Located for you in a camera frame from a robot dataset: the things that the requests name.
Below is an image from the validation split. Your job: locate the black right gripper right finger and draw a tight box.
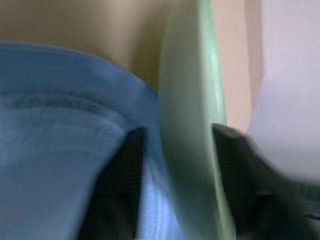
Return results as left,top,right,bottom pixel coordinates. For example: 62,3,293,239
211,122,320,240

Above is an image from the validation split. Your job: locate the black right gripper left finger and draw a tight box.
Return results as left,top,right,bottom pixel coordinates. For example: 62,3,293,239
79,126,147,240

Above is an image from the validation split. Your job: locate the green plate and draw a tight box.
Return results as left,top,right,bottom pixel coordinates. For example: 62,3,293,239
157,0,237,240

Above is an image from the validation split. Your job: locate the blue plate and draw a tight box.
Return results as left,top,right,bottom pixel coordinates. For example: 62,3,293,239
0,39,181,240

